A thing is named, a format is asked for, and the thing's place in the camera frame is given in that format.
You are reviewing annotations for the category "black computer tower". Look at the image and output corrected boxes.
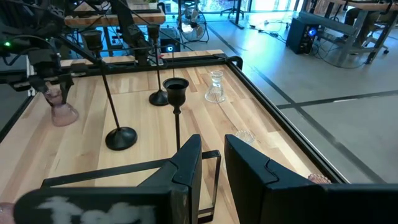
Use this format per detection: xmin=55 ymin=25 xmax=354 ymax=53
xmin=285 ymin=17 xmax=320 ymax=55

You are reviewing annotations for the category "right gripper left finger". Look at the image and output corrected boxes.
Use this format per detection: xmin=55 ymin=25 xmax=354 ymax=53
xmin=14 ymin=134 xmax=203 ymax=224

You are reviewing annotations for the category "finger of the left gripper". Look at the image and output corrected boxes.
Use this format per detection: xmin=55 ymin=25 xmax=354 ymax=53
xmin=58 ymin=74 xmax=75 ymax=104
xmin=29 ymin=76 xmax=50 ymax=94

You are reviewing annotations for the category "black metal table frame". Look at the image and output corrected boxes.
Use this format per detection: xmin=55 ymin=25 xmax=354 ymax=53
xmin=0 ymin=52 xmax=349 ymax=184

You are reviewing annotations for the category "wooden background table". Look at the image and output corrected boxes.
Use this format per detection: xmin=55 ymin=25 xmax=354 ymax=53
xmin=64 ymin=2 xmax=166 ymax=27

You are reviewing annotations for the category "pink ribbed glass candle holder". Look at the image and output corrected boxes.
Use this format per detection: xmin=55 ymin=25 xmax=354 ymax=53
xmin=43 ymin=83 xmax=80 ymax=128
xmin=0 ymin=202 xmax=16 ymax=224
xmin=307 ymin=173 xmax=332 ymax=185

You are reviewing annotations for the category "grey metal bench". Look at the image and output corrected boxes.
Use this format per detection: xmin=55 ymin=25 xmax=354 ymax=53
xmin=298 ymin=11 xmax=389 ymax=68

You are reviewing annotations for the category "clear ribbed glass candle holder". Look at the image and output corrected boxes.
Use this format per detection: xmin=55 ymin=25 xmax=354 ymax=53
xmin=204 ymin=70 xmax=227 ymax=104
xmin=234 ymin=129 xmax=256 ymax=146

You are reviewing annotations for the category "floor fan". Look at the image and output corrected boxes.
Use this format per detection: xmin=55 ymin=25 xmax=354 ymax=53
xmin=178 ymin=7 xmax=210 ymax=44

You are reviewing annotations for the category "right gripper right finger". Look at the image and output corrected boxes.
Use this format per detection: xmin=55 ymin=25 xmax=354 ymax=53
xmin=224 ymin=134 xmax=398 ymax=224

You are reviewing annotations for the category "tall black candlestick holder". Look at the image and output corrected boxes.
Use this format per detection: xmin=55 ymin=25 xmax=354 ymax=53
xmin=162 ymin=77 xmax=190 ymax=153
xmin=146 ymin=24 xmax=170 ymax=107
xmin=81 ymin=29 xmax=139 ymax=152

